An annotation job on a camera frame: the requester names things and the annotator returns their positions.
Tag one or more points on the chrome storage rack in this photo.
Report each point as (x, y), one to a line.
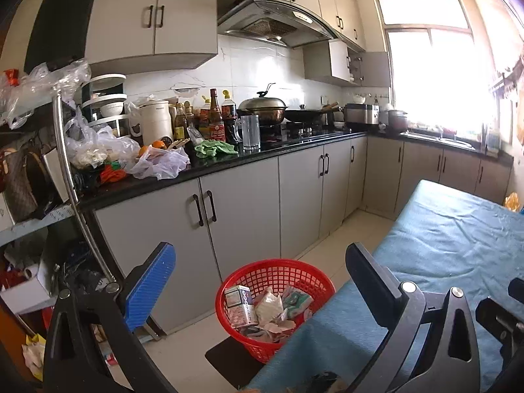
(69, 172)

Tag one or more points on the white plastic bag of food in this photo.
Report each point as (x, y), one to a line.
(98, 147)

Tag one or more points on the brown handbag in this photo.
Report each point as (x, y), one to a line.
(20, 184)

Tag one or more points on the lidded metal wok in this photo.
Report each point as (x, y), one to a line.
(262, 108)

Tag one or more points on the wall cabinets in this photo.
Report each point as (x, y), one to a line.
(184, 20)

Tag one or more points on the range hood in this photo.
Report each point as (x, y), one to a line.
(270, 20)

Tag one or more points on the glass mug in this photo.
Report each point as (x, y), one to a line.
(249, 133)

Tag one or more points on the white storage box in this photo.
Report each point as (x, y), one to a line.
(28, 294)

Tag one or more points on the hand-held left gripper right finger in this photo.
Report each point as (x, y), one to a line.
(368, 282)

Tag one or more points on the silver rice cooker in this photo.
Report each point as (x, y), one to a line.
(362, 115)

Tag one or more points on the gas stove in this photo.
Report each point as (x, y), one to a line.
(299, 133)

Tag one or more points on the dark red cooking pot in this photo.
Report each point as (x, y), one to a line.
(397, 123)

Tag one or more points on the white tiered dish rack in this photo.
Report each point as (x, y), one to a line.
(104, 106)

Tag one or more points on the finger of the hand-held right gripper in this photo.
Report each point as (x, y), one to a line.
(516, 288)
(499, 319)

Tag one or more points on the red plastic basket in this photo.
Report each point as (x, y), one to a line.
(278, 270)

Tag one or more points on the white bowl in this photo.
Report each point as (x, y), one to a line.
(358, 99)

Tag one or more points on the blue table cloth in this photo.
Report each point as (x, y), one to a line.
(442, 237)

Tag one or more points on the green tissue packet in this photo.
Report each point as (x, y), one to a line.
(297, 301)

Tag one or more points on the hanging fringed cloth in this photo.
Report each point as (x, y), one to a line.
(507, 82)

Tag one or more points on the white utensil holder box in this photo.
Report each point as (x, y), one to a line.
(493, 143)

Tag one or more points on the kitchen window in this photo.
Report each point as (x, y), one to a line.
(430, 69)

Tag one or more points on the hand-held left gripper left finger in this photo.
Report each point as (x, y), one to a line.
(151, 286)

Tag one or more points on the black cutting board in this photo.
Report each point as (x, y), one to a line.
(61, 20)

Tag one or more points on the dark yellow-cap sauce bottle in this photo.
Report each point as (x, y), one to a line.
(229, 114)

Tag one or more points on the white electric kettle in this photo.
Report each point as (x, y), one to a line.
(153, 125)

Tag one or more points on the yellow oil bottle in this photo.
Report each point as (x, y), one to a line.
(180, 125)

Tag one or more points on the green cloth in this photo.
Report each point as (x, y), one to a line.
(215, 149)

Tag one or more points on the white navy medicine box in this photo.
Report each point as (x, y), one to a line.
(240, 307)

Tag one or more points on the white red-print plastic bag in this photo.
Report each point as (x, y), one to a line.
(270, 311)

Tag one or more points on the orange fruit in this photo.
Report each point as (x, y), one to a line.
(157, 145)

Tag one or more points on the black wok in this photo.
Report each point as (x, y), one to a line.
(305, 114)

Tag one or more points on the clear plastic bags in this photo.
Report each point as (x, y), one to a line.
(41, 86)

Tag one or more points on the crumpled white plastic bag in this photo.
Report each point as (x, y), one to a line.
(159, 163)

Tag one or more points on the yellow plastic bag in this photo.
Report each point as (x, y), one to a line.
(512, 201)

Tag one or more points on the red label sauce bottle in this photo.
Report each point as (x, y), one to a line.
(216, 125)

